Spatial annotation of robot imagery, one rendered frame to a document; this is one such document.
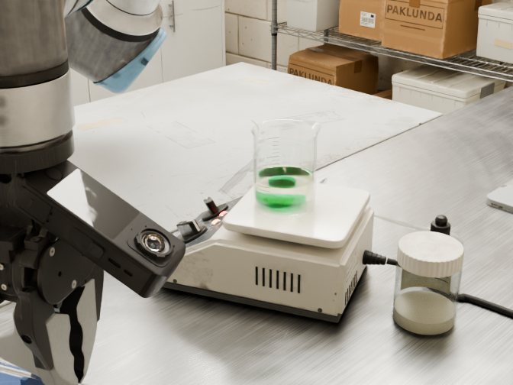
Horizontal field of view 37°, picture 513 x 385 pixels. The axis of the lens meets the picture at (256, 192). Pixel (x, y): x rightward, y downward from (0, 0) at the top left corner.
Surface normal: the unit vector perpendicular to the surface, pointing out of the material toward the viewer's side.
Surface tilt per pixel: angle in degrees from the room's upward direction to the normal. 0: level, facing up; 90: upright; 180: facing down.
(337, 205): 0
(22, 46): 90
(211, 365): 0
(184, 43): 90
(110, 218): 32
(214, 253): 90
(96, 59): 108
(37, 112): 90
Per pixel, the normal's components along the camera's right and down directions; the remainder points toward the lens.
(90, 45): -0.33, 0.61
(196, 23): 0.72, 0.29
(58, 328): 0.94, 0.14
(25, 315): -0.33, 0.19
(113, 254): -0.32, 0.44
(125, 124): 0.00, -0.91
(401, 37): -0.72, 0.29
